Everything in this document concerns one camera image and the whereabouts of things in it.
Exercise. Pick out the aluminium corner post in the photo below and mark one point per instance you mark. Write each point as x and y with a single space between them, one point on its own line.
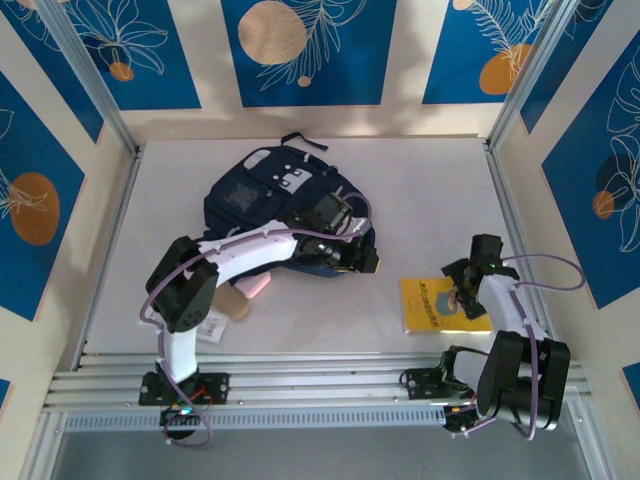
91 75
532 75

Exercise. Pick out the round wooden disc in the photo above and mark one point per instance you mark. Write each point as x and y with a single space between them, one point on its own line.
232 305

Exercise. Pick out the navy blue backpack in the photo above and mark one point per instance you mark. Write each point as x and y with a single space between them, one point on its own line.
220 200

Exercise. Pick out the white packet with red print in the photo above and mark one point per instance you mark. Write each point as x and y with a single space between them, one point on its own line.
215 327

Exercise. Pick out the yellow book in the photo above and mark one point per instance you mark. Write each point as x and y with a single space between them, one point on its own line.
420 310

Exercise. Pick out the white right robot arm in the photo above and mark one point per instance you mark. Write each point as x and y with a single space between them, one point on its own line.
505 305

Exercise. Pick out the pink case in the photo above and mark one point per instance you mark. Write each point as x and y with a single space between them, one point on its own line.
255 287

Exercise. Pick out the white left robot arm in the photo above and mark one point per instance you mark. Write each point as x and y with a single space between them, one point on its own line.
250 247

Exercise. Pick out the aluminium side rail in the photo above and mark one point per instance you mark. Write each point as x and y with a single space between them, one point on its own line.
112 250
502 185

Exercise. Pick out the blue floral wall panel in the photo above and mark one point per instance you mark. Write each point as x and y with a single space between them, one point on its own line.
575 60
175 85
30 140
4 395
632 380
50 50
350 75
450 50
575 210

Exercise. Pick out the aluminium frame rails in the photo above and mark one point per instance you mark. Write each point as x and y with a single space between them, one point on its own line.
310 385

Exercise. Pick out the small circuit board with LED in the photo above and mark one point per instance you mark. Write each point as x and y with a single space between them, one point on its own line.
460 420
180 415

